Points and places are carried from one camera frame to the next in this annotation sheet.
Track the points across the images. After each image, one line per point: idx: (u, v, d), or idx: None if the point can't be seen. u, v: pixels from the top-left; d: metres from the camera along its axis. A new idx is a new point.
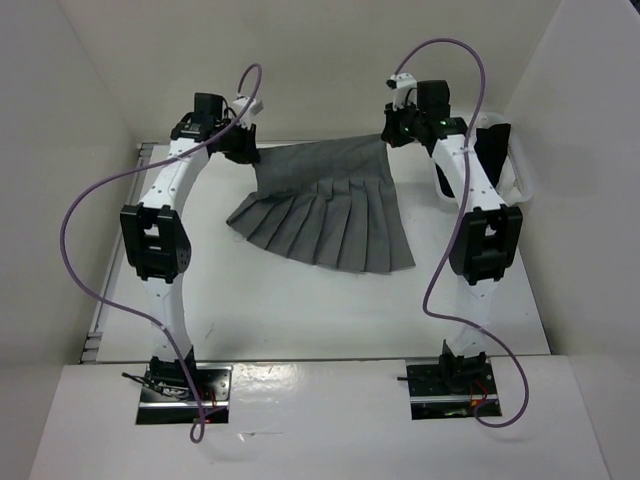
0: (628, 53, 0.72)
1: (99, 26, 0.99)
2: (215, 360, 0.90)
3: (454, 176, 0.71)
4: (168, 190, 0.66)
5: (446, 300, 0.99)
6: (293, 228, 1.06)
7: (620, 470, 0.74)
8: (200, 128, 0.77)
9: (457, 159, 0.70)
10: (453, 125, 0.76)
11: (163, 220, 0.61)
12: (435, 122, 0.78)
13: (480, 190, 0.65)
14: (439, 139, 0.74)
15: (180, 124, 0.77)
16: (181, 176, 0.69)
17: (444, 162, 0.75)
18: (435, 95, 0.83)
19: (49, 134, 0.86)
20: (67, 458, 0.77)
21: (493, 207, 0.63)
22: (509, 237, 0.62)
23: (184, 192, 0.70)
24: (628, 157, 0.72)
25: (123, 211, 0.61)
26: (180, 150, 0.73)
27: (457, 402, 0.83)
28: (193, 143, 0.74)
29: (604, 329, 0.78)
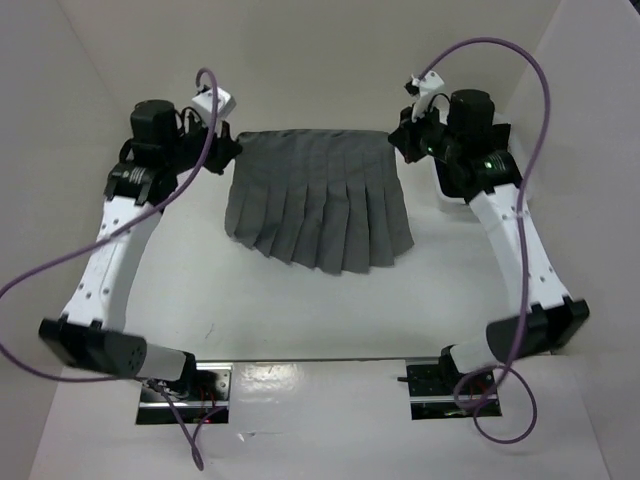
0: (628, 56, 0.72)
1: (98, 26, 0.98)
2: (215, 359, 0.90)
3: (502, 245, 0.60)
4: (100, 292, 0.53)
5: (446, 300, 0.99)
6: (292, 231, 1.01)
7: (619, 469, 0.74)
8: (145, 172, 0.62)
9: (508, 226, 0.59)
10: (501, 169, 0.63)
11: (93, 340, 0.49)
12: (477, 165, 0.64)
13: (538, 275, 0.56)
14: (484, 194, 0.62)
15: (117, 170, 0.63)
16: (116, 265, 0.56)
17: (486, 219, 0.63)
18: (472, 124, 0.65)
19: (48, 134, 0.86)
20: (69, 458, 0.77)
21: (556, 301, 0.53)
22: (569, 333, 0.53)
23: (125, 280, 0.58)
24: (628, 159, 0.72)
25: (42, 328, 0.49)
26: (116, 222, 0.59)
27: (457, 402, 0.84)
28: (131, 207, 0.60)
29: (604, 330, 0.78)
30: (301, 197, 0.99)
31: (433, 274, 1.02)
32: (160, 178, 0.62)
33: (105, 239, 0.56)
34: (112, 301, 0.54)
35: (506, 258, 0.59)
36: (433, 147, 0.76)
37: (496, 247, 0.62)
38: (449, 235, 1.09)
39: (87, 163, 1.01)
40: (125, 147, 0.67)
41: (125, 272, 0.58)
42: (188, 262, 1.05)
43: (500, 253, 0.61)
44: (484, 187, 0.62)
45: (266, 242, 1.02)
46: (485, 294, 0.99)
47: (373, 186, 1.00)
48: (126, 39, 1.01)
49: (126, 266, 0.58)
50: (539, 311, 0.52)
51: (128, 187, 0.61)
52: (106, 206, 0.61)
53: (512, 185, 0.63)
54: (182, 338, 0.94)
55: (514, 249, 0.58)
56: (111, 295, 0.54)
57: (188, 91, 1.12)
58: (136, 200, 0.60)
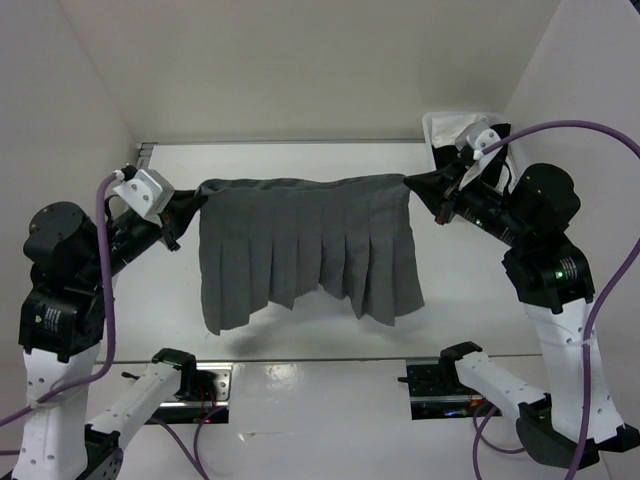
0: (629, 56, 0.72)
1: (97, 25, 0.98)
2: (216, 358, 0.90)
3: (559, 362, 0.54)
4: (44, 460, 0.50)
5: (446, 301, 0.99)
6: (285, 273, 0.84)
7: (618, 468, 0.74)
8: (58, 314, 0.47)
9: (572, 353, 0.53)
10: (573, 277, 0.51)
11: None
12: (547, 269, 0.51)
13: (596, 407, 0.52)
14: (552, 314, 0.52)
15: (27, 307, 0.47)
16: (55, 427, 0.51)
17: (541, 328, 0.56)
18: (558, 219, 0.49)
19: (48, 133, 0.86)
20: None
21: (609, 435, 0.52)
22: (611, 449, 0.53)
23: (73, 428, 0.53)
24: (628, 160, 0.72)
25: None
26: (42, 376, 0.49)
27: (457, 402, 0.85)
28: (53, 361, 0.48)
29: (604, 330, 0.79)
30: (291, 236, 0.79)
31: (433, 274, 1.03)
32: (87, 308, 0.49)
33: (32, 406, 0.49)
34: (62, 463, 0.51)
35: (559, 376, 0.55)
36: (485, 224, 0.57)
37: (548, 358, 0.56)
38: (449, 236, 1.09)
39: (87, 163, 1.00)
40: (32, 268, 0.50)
41: (73, 414, 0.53)
42: (188, 262, 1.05)
43: (552, 365, 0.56)
44: (553, 305, 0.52)
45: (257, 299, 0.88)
46: (484, 294, 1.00)
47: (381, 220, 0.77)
48: (126, 39, 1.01)
49: (71, 409, 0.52)
50: (590, 446, 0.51)
51: (44, 331, 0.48)
52: (25, 360, 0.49)
53: (582, 299, 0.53)
54: (182, 338, 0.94)
55: (573, 377, 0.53)
56: (59, 458, 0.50)
57: (188, 91, 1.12)
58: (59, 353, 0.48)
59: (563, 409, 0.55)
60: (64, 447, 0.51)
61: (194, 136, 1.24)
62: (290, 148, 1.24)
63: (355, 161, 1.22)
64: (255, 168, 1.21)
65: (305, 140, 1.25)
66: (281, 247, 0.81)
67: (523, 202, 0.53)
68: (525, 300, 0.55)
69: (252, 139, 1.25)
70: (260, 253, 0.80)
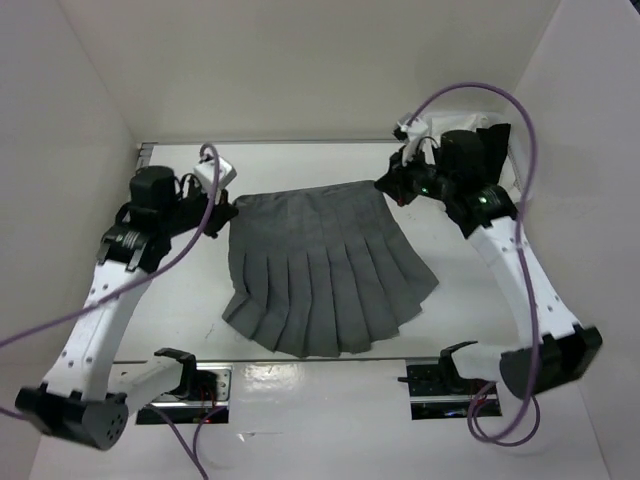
0: (629, 56, 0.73)
1: (98, 25, 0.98)
2: (216, 359, 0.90)
3: (505, 276, 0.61)
4: (83, 360, 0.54)
5: (447, 302, 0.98)
6: (299, 297, 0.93)
7: (619, 468, 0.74)
8: (137, 236, 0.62)
9: (510, 259, 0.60)
10: (496, 202, 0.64)
11: (73, 413, 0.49)
12: (472, 200, 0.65)
13: (546, 305, 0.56)
14: (482, 228, 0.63)
15: (112, 235, 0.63)
16: (101, 332, 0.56)
17: (486, 253, 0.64)
18: (464, 161, 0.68)
19: (48, 133, 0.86)
20: (69, 455, 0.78)
21: (566, 331, 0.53)
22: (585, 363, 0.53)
23: (110, 347, 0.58)
24: (628, 160, 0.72)
25: (20, 397, 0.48)
26: (105, 285, 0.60)
27: (457, 402, 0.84)
28: (123, 275, 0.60)
29: (604, 331, 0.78)
30: (302, 257, 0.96)
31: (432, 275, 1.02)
32: (152, 243, 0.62)
33: (92, 306, 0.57)
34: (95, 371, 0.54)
35: (511, 290, 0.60)
36: (426, 188, 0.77)
37: (501, 281, 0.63)
38: (450, 236, 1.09)
39: (87, 163, 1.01)
40: (121, 208, 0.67)
41: (112, 335, 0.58)
42: (189, 262, 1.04)
43: (506, 287, 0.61)
44: (482, 220, 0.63)
45: (274, 332, 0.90)
46: (485, 295, 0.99)
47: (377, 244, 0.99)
48: (126, 39, 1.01)
49: (114, 328, 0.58)
50: (549, 341, 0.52)
51: (120, 250, 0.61)
52: (97, 269, 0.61)
53: (510, 219, 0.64)
54: (182, 338, 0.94)
55: (518, 281, 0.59)
56: (95, 363, 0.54)
57: (187, 91, 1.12)
58: (127, 264, 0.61)
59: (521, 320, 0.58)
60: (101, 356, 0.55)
61: (194, 135, 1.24)
62: (291, 148, 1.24)
63: (355, 162, 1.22)
64: (255, 169, 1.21)
65: (304, 140, 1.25)
66: (295, 261, 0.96)
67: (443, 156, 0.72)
68: (468, 233, 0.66)
69: (253, 139, 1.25)
70: (278, 270, 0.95)
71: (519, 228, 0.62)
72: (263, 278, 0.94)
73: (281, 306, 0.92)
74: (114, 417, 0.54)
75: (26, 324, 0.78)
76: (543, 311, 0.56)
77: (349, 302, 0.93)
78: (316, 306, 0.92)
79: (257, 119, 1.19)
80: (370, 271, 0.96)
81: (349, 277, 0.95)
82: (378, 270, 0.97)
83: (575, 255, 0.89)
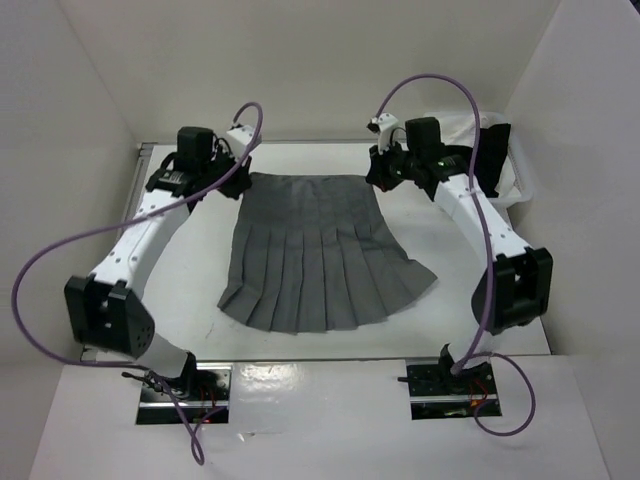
0: (628, 55, 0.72)
1: (98, 25, 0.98)
2: (215, 359, 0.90)
3: (464, 220, 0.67)
4: (128, 258, 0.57)
5: (446, 302, 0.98)
6: (291, 283, 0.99)
7: (620, 470, 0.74)
8: (182, 177, 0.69)
9: (466, 203, 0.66)
10: (452, 166, 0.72)
11: (113, 299, 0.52)
12: (433, 165, 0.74)
13: (500, 233, 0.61)
14: (441, 183, 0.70)
15: (159, 172, 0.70)
16: (146, 239, 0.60)
17: (449, 207, 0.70)
18: (429, 136, 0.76)
19: (48, 133, 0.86)
20: (69, 455, 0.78)
21: (518, 252, 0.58)
22: (541, 282, 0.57)
23: (152, 257, 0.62)
24: (628, 159, 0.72)
25: (67, 285, 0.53)
26: (152, 207, 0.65)
27: (457, 402, 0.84)
28: (169, 200, 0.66)
29: (604, 331, 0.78)
30: (298, 246, 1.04)
31: None
32: (193, 183, 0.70)
33: (142, 217, 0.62)
34: (138, 269, 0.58)
35: (471, 232, 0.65)
36: (400, 170, 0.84)
37: (463, 228, 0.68)
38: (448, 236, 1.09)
39: (87, 162, 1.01)
40: (166, 157, 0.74)
41: (154, 248, 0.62)
42: (188, 262, 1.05)
43: (467, 231, 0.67)
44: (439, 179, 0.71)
45: (265, 313, 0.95)
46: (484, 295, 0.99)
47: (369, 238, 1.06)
48: (126, 39, 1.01)
49: (156, 243, 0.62)
50: (503, 258, 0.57)
51: (167, 185, 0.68)
52: (146, 197, 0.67)
53: (464, 175, 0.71)
54: (182, 338, 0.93)
55: (474, 220, 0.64)
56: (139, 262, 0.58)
57: (187, 91, 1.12)
58: (173, 193, 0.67)
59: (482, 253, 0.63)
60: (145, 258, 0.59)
61: None
62: (290, 148, 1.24)
63: (354, 162, 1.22)
64: (255, 169, 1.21)
65: (304, 140, 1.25)
66: (290, 250, 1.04)
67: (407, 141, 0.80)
68: (433, 194, 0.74)
69: None
70: (274, 257, 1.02)
71: (472, 179, 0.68)
72: (259, 266, 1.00)
73: (275, 283, 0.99)
74: (146, 326, 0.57)
75: (27, 324, 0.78)
76: (497, 239, 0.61)
77: (340, 292, 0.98)
78: (306, 293, 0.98)
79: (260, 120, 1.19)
80: (360, 263, 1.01)
81: (337, 271, 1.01)
82: (369, 268, 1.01)
83: (575, 254, 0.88)
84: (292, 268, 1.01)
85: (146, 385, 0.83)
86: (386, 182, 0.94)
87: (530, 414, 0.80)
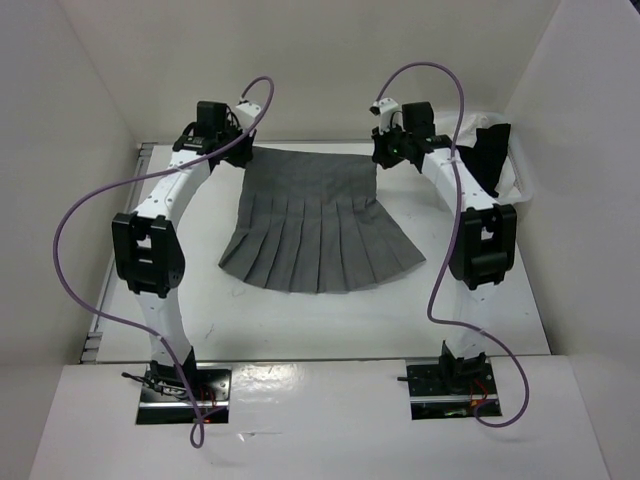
0: (628, 56, 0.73)
1: (98, 25, 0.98)
2: (215, 360, 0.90)
3: (444, 184, 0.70)
4: (165, 200, 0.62)
5: (446, 302, 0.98)
6: (282, 273, 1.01)
7: (620, 471, 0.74)
8: (204, 141, 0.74)
9: (446, 169, 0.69)
10: (438, 141, 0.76)
11: (156, 230, 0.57)
12: (421, 139, 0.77)
13: (472, 193, 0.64)
14: (426, 154, 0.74)
15: (183, 136, 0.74)
16: (179, 186, 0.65)
17: (433, 175, 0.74)
18: (421, 115, 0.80)
19: (49, 134, 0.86)
20: (70, 457, 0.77)
21: (487, 207, 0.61)
22: (507, 237, 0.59)
23: (182, 204, 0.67)
24: (628, 159, 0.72)
25: (115, 220, 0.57)
26: (180, 162, 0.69)
27: (457, 402, 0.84)
28: (195, 156, 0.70)
29: (604, 331, 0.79)
30: (295, 241, 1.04)
31: (432, 277, 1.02)
32: (213, 146, 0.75)
33: (173, 169, 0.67)
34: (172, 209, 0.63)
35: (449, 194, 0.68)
36: (397, 148, 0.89)
37: (444, 192, 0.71)
38: (448, 236, 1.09)
39: (88, 162, 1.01)
40: (186, 125, 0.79)
41: (183, 196, 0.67)
42: (189, 261, 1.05)
43: (447, 194, 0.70)
44: (426, 148, 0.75)
45: (261, 273, 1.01)
46: None
47: (371, 236, 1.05)
48: (126, 40, 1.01)
49: (185, 192, 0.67)
50: (471, 211, 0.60)
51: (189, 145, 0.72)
52: (174, 155, 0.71)
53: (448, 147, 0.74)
54: None
55: (451, 182, 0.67)
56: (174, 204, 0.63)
57: (187, 91, 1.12)
58: (199, 151, 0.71)
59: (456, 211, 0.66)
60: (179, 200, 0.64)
61: None
62: (290, 147, 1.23)
63: None
64: None
65: (304, 140, 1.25)
66: (288, 245, 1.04)
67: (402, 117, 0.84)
68: (420, 166, 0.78)
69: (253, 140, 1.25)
70: (268, 247, 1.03)
71: (455, 149, 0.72)
72: (251, 254, 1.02)
73: (272, 246, 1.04)
74: (179, 262, 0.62)
75: (27, 325, 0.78)
76: (469, 197, 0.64)
77: (338, 286, 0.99)
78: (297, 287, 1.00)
79: (268, 109, 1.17)
80: (359, 259, 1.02)
81: (336, 265, 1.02)
82: (369, 264, 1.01)
83: (575, 255, 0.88)
84: (287, 260, 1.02)
85: (147, 384, 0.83)
86: (386, 161, 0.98)
87: (525, 402, 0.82)
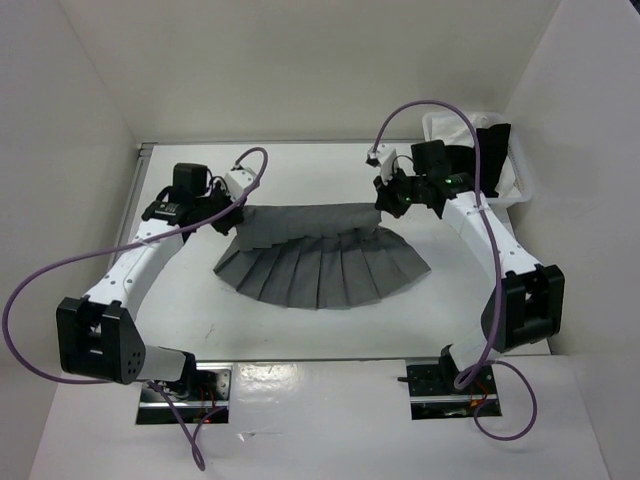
0: (628, 57, 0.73)
1: (98, 25, 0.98)
2: (215, 360, 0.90)
3: (473, 237, 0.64)
4: (123, 280, 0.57)
5: (446, 304, 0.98)
6: (279, 285, 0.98)
7: (620, 470, 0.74)
8: (178, 208, 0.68)
9: (474, 220, 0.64)
10: (460, 184, 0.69)
11: (107, 319, 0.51)
12: (439, 181, 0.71)
13: (508, 250, 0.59)
14: (448, 200, 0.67)
15: (155, 202, 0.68)
16: (143, 263, 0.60)
17: (456, 223, 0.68)
18: (433, 155, 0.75)
19: (49, 133, 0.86)
20: (69, 457, 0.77)
21: (529, 269, 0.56)
22: (553, 301, 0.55)
23: (147, 281, 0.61)
24: (628, 160, 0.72)
25: (60, 305, 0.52)
26: (148, 234, 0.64)
27: (457, 402, 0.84)
28: (165, 227, 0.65)
29: (604, 331, 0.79)
30: (294, 254, 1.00)
31: (432, 278, 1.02)
32: (188, 214, 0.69)
33: (138, 242, 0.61)
34: (132, 291, 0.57)
35: (479, 248, 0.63)
36: (409, 195, 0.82)
37: (471, 244, 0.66)
38: (449, 236, 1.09)
39: (88, 163, 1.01)
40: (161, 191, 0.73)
41: (148, 273, 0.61)
42: (189, 261, 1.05)
43: (474, 248, 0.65)
44: (447, 195, 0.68)
45: (254, 286, 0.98)
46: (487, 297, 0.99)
47: (373, 250, 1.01)
48: (126, 40, 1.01)
49: (151, 268, 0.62)
50: (513, 276, 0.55)
51: (161, 212, 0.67)
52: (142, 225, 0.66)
53: (471, 192, 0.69)
54: (181, 338, 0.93)
55: (484, 238, 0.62)
56: (134, 284, 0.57)
57: (187, 90, 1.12)
58: (169, 221, 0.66)
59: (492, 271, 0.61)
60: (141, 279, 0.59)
61: (194, 136, 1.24)
62: (290, 147, 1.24)
63: (354, 161, 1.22)
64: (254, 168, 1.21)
65: (303, 139, 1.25)
66: (287, 257, 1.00)
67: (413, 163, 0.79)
68: (440, 212, 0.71)
69: (254, 139, 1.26)
70: (263, 263, 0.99)
71: (479, 195, 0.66)
72: (243, 268, 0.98)
73: (268, 262, 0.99)
74: (135, 351, 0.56)
75: (26, 325, 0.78)
76: (506, 256, 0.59)
77: (339, 300, 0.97)
78: (296, 300, 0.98)
79: (267, 109, 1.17)
80: (361, 278, 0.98)
81: (336, 281, 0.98)
82: (370, 275, 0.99)
83: (575, 256, 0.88)
84: (284, 274, 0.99)
85: (146, 385, 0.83)
86: (394, 211, 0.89)
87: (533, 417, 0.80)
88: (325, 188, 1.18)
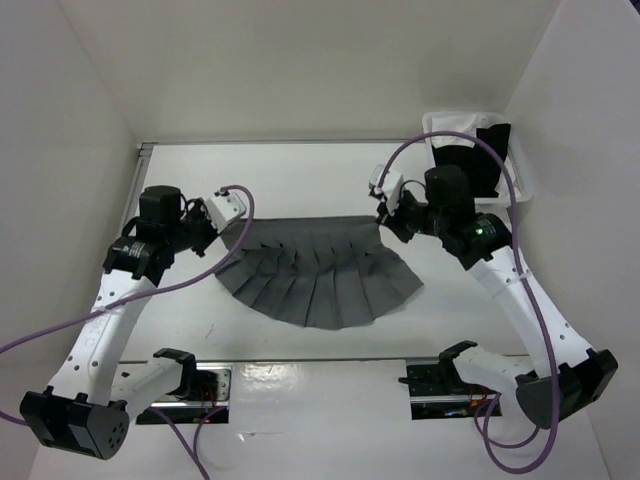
0: (629, 55, 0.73)
1: (98, 25, 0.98)
2: (213, 360, 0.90)
3: (512, 306, 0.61)
4: (88, 364, 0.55)
5: (444, 301, 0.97)
6: (277, 293, 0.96)
7: (620, 472, 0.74)
8: (144, 247, 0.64)
9: (514, 289, 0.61)
10: (492, 231, 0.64)
11: (78, 410, 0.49)
12: (468, 230, 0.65)
13: (558, 333, 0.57)
14: (485, 263, 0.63)
15: (119, 245, 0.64)
16: (107, 337, 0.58)
17: (490, 285, 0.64)
18: (456, 191, 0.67)
19: (48, 132, 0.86)
20: (72, 457, 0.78)
21: (581, 358, 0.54)
22: (602, 382, 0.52)
23: (117, 352, 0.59)
24: (629, 159, 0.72)
25: (27, 396, 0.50)
26: (110, 295, 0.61)
27: (456, 402, 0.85)
28: (128, 286, 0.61)
29: (602, 331, 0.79)
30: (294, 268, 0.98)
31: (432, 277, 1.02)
32: (157, 253, 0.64)
33: (100, 311, 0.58)
34: (99, 374, 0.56)
35: (520, 322, 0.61)
36: (421, 227, 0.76)
37: (507, 311, 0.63)
38: None
39: (87, 161, 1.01)
40: (129, 222, 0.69)
41: (118, 342, 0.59)
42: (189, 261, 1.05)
43: (512, 317, 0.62)
44: (482, 254, 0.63)
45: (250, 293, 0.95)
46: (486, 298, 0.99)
47: (368, 268, 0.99)
48: (126, 40, 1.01)
49: (119, 336, 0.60)
50: (568, 372, 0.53)
51: (126, 260, 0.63)
52: (104, 278, 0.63)
53: (507, 248, 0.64)
54: (181, 338, 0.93)
55: (529, 314, 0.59)
56: (101, 366, 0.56)
57: (187, 90, 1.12)
58: (134, 273, 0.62)
59: (535, 351, 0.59)
60: (107, 359, 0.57)
61: (193, 136, 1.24)
62: (293, 147, 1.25)
63: (355, 161, 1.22)
64: (254, 169, 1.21)
65: (303, 139, 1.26)
66: (284, 269, 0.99)
67: (432, 196, 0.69)
68: (467, 266, 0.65)
69: (254, 139, 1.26)
70: (256, 279, 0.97)
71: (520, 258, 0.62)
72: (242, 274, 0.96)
73: (271, 264, 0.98)
74: (116, 425, 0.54)
75: (31, 326, 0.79)
76: (556, 342, 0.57)
77: (330, 321, 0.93)
78: None
79: (267, 108, 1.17)
80: (350, 278, 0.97)
81: (328, 291, 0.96)
82: (363, 293, 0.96)
83: (575, 256, 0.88)
84: (284, 282, 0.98)
85: None
86: (397, 234, 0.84)
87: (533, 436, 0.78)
88: (327, 187, 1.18)
